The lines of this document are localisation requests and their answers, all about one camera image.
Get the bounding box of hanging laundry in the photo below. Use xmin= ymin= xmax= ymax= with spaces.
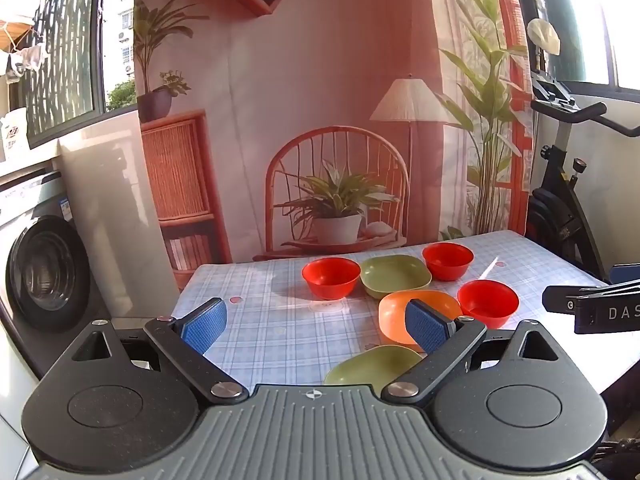
xmin=0 ymin=20 xmax=51 ymax=85

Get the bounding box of window with patterned grille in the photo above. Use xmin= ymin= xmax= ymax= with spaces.
xmin=25 ymin=0 xmax=108 ymax=148

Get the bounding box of plain glass window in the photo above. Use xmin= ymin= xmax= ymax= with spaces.
xmin=540 ymin=0 xmax=640 ymax=92

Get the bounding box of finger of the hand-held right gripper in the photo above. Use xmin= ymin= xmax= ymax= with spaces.
xmin=542 ymin=279 xmax=640 ymax=317
xmin=608 ymin=263 xmax=640 ymax=286

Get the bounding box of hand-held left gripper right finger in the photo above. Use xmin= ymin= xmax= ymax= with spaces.
xmin=381 ymin=299 xmax=560 ymax=407

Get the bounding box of red bowl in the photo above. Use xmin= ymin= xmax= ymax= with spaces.
xmin=457 ymin=280 xmax=520 ymax=330
xmin=301 ymin=257 xmax=362 ymax=301
xmin=422 ymin=242 xmax=475 ymax=282

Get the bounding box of green plate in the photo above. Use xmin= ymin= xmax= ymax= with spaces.
xmin=324 ymin=345 xmax=426 ymax=387
xmin=359 ymin=255 xmax=432 ymax=300

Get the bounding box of white detergent bag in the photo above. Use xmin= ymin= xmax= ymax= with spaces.
xmin=0 ymin=109 xmax=30 ymax=163

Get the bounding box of blue checked tablecloth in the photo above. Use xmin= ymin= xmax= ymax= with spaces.
xmin=171 ymin=230 xmax=640 ymax=411

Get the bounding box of washing machine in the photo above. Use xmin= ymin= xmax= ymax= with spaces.
xmin=0 ymin=157 xmax=118 ymax=461

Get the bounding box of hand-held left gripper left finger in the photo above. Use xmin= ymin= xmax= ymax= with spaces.
xmin=71 ymin=298 xmax=249 ymax=407

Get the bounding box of white cap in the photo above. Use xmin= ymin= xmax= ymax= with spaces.
xmin=527 ymin=19 xmax=561 ymax=56

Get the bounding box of printed wall backdrop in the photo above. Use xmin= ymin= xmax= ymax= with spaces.
xmin=135 ymin=0 xmax=533 ymax=293

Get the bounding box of black exercise bike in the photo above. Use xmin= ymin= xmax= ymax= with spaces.
xmin=527 ymin=72 xmax=640 ymax=282

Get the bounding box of orange plate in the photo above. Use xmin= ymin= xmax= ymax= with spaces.
xmin=378 ymin=290 xmax=463 ymax=353

